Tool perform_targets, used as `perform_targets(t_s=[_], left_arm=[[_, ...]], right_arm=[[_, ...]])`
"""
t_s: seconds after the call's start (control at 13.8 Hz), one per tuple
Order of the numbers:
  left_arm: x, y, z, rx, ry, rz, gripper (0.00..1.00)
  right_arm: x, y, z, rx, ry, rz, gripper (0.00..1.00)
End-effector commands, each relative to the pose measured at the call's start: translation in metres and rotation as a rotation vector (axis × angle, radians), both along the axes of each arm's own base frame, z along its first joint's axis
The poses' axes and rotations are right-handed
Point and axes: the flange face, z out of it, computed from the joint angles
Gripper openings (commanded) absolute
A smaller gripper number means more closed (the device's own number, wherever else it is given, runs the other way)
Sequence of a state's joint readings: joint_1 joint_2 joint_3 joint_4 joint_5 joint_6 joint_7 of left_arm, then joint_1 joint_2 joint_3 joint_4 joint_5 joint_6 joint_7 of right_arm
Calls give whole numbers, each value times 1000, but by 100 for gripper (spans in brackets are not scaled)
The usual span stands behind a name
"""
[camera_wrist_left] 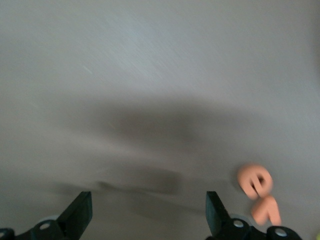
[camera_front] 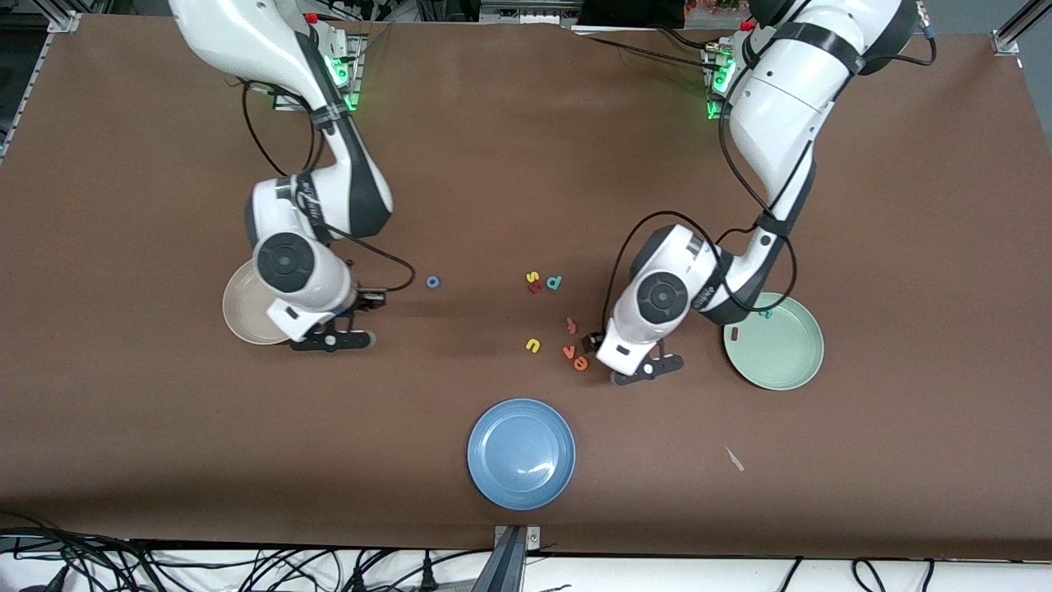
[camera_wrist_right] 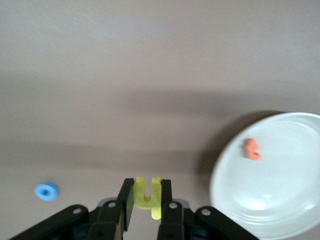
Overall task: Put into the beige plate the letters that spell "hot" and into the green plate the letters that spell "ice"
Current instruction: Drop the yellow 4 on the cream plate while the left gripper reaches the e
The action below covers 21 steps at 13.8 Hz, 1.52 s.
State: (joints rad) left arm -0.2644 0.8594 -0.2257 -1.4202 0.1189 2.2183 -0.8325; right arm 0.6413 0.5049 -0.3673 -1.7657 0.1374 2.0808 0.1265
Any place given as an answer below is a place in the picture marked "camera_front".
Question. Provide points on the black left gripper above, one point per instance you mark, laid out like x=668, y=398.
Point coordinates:
x=591, y=340

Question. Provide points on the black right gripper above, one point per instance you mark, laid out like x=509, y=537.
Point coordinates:
x=366, y=301

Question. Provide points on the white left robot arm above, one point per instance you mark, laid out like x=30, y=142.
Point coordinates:
x=781, y=99

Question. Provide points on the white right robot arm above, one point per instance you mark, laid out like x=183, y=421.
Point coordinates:
x=246, y=41

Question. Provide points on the blue plate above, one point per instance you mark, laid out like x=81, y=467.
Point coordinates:
x=521, y=454

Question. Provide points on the beige brown plate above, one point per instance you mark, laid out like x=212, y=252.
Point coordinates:
x=242, y=312

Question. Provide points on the small grey paper scrap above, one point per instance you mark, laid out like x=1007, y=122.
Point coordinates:
x=735, y=460

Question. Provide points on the light green plate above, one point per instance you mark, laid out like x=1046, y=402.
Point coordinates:
x=781, y=353

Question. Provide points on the brown table cover sheet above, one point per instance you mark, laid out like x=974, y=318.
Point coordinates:
x=526, y=164

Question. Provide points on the dark grey pole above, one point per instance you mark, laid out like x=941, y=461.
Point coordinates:
x=501, y=571

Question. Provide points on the black power plug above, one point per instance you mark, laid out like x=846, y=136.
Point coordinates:
x=357, y=582
x=427, y=575

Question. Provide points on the grey power strip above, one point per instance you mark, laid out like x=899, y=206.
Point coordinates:
x=534, y=10

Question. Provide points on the orange artificial flowers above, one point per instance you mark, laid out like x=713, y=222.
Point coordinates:
x=715, y=6

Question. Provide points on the silver metal bracket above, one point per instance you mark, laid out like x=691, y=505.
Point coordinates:
x=532, y=538

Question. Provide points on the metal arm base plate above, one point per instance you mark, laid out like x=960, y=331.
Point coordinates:
x=712, y=82
x=357, y=90

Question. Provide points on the aluminium frame rail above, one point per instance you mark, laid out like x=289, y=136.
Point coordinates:
x=66, y=20
x=1004, y=41

